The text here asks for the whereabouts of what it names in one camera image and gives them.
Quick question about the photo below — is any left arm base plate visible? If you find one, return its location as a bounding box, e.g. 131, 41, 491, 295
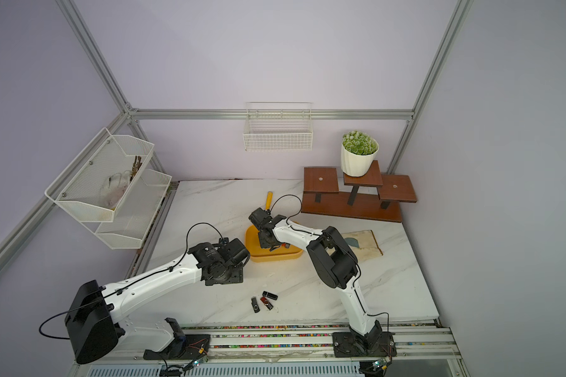
143, 334, 211, 361

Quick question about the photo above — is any clear plastic bag in shelf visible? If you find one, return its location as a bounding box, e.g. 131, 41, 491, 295
99, 171, 132, 210

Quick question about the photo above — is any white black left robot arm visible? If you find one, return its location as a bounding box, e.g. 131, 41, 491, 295
64, 239, 250, 364

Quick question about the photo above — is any black glossy usb flash drive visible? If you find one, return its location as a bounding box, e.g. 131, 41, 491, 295
262, 291, 278, 301

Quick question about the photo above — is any beige work glove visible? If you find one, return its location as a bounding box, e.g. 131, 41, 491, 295
341, 230, 384, 263

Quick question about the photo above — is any yellow plastic toy shovel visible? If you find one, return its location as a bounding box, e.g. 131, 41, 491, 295
265, 192, 274, 210

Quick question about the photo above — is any yellow plastic storage box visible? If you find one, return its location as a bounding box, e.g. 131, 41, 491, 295
245, 226, 303, 262

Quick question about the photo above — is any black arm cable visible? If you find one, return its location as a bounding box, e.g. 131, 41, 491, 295
268, 194, 392, 340
38, 222, 225, 341

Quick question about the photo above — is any white pot green plant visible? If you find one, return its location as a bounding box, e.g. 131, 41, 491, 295
341, 130, 380, 178

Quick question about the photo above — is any aluminium rail frame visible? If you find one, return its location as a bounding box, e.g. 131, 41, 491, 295
69, 324, 469, 376

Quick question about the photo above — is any dark red usb flash drive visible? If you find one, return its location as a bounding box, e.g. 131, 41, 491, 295
260, 296, 274, 310

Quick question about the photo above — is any brown wooden tiered stand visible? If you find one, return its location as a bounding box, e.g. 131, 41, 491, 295
302, 160, 418, 223

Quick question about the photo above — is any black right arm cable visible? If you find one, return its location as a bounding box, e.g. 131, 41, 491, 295
268, 194, 392, 340

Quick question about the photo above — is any white mesh two-tier shelf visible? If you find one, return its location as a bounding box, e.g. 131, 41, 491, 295
45, 128, 171, 250

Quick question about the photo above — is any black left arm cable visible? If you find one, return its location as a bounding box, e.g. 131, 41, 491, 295
38, 222, 225, 341

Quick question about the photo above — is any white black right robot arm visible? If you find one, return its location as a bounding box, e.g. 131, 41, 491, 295
248, 208, 383, 342

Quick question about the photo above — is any white wire wall basket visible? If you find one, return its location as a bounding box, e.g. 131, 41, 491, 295
243, 102, 313, 152

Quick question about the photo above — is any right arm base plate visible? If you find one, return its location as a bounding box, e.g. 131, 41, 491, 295
332, 331, 397, 358

